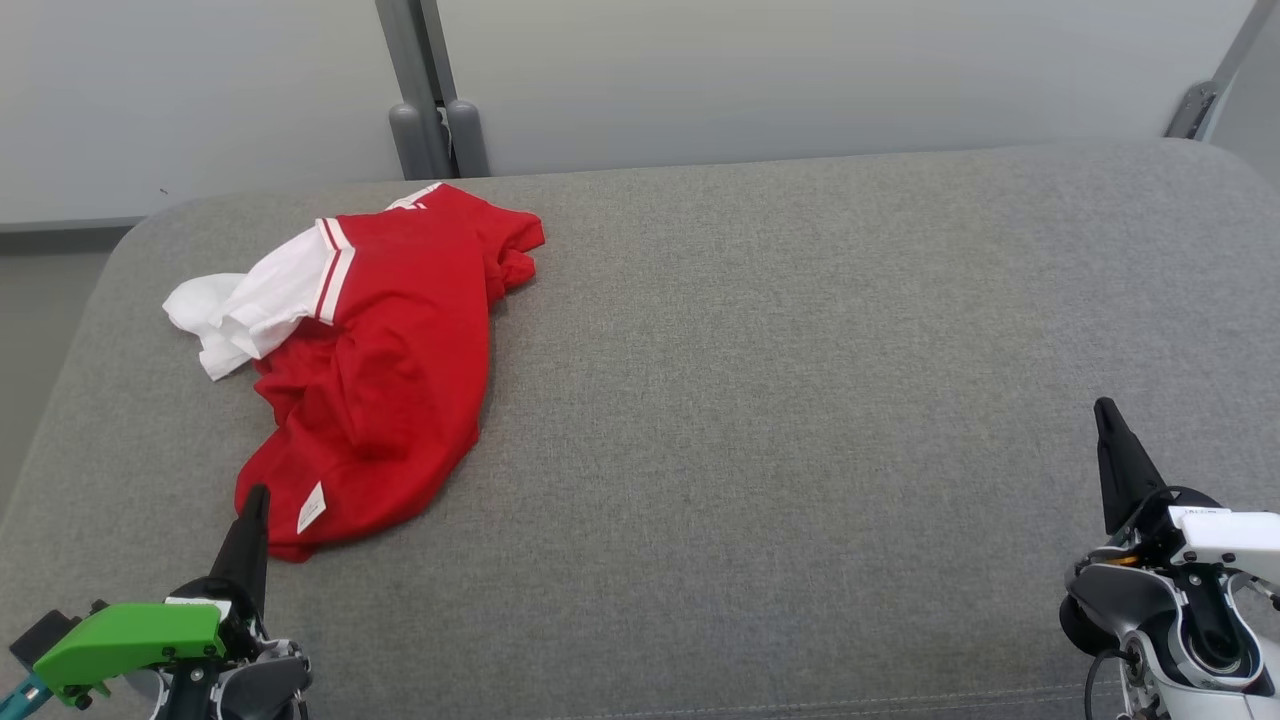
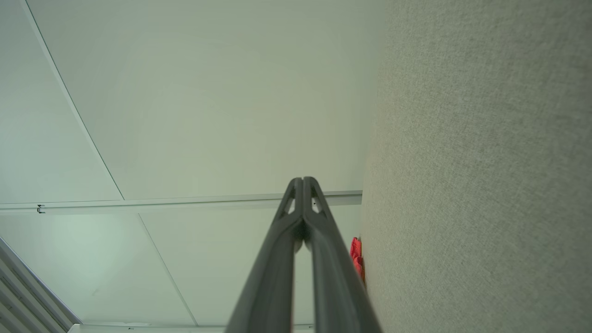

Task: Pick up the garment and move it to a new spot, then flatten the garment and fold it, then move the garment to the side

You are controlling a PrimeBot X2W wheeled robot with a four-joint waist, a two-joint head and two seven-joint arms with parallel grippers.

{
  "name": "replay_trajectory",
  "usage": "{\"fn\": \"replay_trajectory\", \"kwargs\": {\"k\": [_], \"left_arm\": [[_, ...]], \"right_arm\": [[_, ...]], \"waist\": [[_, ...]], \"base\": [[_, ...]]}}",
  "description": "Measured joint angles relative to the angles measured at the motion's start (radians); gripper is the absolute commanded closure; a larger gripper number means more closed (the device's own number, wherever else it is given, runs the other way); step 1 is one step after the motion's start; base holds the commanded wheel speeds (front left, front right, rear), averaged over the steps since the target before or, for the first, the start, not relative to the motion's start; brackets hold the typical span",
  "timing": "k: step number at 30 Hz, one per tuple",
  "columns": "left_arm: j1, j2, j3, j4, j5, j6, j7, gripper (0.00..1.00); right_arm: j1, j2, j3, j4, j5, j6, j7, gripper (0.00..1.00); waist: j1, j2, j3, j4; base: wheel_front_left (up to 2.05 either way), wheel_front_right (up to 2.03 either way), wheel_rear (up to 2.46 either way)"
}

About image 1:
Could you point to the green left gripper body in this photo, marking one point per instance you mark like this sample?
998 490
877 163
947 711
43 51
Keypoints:
130 635

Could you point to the grey cylindrical post foot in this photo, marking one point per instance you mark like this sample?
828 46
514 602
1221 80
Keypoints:
467 135
415 140

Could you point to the grey metal frame bar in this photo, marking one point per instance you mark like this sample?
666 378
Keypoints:
1190 110
405 40

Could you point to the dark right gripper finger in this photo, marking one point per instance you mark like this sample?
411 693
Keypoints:
1122 470

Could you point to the red white basketball jersey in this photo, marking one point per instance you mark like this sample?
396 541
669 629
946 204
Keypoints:
400 350

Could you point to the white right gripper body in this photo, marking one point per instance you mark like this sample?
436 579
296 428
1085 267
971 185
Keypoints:
1230 540

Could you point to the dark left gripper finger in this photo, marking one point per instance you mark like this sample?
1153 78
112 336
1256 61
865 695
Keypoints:
245 550

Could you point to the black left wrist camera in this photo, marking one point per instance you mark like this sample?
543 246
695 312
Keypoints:
45 632

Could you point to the grey fabric sofa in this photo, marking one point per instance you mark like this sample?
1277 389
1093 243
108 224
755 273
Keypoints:
760 400

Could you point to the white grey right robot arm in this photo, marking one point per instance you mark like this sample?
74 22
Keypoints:
1130 595

